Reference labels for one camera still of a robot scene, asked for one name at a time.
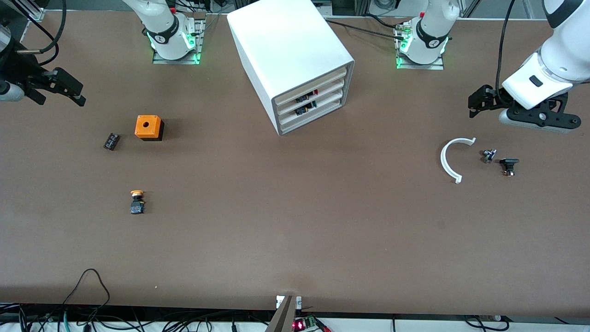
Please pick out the white plastic arc piece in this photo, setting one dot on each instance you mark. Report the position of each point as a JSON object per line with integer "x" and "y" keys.
{"x": 444, "y": 161}

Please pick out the white mounting bracket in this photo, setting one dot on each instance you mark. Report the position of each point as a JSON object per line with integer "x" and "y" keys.
{"x": 279, "y": 302}

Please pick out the brown camera mount beam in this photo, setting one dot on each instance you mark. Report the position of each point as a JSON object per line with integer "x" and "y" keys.
{"x": 283, "y": 318}

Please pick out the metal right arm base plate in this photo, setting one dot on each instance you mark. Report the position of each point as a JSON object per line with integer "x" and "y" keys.
{"x": 199, "y": 44}

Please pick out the small silver metal part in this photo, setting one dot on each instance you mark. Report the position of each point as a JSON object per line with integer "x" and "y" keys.
{"x": 488, "y": 155}

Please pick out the yellow capped push button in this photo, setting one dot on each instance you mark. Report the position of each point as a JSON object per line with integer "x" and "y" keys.
{"x": 137, "y": 205}

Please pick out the small electronic part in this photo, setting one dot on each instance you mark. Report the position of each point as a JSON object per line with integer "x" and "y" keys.
{"x": 306, "y": 109}
{"x": 306, "y": 97}

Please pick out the small black switch part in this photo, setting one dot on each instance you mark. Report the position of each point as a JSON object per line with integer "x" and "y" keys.
{"x": 509, "y": 162}

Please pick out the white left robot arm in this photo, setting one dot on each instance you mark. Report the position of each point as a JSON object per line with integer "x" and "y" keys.
{"x": 553, "y": 69}

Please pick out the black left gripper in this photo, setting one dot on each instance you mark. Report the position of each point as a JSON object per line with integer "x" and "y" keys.
{"x": 489, "y": 98}

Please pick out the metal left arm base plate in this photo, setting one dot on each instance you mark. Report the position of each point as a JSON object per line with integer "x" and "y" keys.
{"x": 435, "y": 66}

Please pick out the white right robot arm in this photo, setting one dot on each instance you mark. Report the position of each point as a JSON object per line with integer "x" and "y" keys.
{"x": 161, "y": 23}

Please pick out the orange button enclosure box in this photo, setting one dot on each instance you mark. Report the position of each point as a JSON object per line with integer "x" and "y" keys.
{"x": 154, "y": 130}

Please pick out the circuit board with red light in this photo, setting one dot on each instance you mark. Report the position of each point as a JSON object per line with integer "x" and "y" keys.
{"x": 302, "y": 324}

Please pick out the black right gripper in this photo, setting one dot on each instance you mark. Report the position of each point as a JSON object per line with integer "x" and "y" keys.
{"x": 19, "y": 70}

